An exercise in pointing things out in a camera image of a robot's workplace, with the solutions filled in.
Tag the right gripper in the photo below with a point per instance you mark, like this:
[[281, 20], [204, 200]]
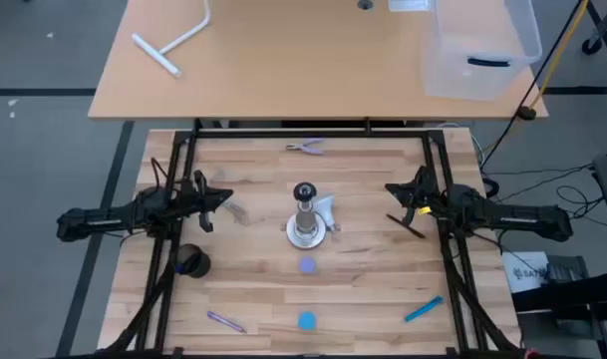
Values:
[[422, 197]]

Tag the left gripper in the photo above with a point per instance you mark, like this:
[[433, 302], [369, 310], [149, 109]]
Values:
[[196, 197]]

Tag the white lightbulb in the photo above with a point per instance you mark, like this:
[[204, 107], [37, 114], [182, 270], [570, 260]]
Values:
[[328, 212]]

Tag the silver lamp stand black socket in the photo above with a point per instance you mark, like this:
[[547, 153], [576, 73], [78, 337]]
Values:
[[306, 230]]

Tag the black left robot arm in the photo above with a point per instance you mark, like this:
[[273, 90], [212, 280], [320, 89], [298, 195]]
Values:
[[108, 219]]

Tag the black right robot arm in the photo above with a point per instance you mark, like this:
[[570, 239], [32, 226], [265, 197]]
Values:
[[502, 219]]

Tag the black thin stick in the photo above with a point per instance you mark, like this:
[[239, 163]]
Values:
[[406, 226]]

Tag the black cylinder cup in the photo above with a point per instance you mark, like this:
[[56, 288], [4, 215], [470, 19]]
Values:
[[193, 261]]

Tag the purple pliers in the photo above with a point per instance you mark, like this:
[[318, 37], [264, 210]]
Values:
[[308, 146]]

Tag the purple candle jar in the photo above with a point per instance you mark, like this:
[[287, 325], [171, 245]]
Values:
[[308, 265]]

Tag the blue pen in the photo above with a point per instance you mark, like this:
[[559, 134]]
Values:
[[424, 309]]

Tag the purple pen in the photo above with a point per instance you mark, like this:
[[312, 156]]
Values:
[[226, 322]]

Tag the white printed box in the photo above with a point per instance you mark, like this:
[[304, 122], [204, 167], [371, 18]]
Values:
[[524, 271]]

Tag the tan wooden desk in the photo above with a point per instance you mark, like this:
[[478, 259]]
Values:
[[283, 60]]

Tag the white pipe stand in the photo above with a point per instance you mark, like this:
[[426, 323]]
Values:
[[156, 55]]

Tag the blue candle glass jar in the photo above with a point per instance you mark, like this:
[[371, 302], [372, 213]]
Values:
[[307, 320]]

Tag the clear plastic bin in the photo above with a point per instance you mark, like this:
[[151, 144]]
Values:
[[482, 30]]

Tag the dark grey box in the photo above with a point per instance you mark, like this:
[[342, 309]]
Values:
[[567, 269]]

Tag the grey desk grommet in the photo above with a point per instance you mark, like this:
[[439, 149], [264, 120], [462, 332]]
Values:
[[365, 4]]

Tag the black beam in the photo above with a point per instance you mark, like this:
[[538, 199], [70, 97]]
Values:
[[567, 296]]

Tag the black caster leg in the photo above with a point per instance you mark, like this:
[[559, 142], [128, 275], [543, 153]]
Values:
[[593, 46]]

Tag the black aluminium frame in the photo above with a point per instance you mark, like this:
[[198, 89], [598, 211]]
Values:
[[308, 133]]

